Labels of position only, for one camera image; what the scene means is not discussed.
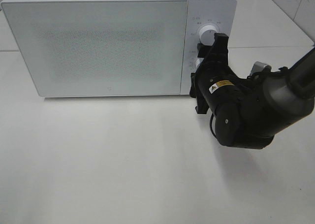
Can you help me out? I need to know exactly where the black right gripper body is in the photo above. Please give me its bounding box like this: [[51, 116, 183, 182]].
[[190, 53, 244, 115]]

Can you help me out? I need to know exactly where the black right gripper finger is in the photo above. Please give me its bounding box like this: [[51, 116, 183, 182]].
[[211, 33, 229, 57], [197, 43, 212, 57]]

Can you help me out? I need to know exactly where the white round knob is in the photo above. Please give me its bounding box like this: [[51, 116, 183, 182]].
[[195, 58, 204, 71], [198, 23, 219, 46]]

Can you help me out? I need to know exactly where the white microwave oven body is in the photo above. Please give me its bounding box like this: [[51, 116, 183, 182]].
[[0, 0, 237, 97]]

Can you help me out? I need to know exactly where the white microwave door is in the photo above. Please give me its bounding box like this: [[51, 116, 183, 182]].
[[2, 1, 187, 97]]

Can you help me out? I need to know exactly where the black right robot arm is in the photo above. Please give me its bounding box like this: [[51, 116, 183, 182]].
[[189, 33, 315, 150]]

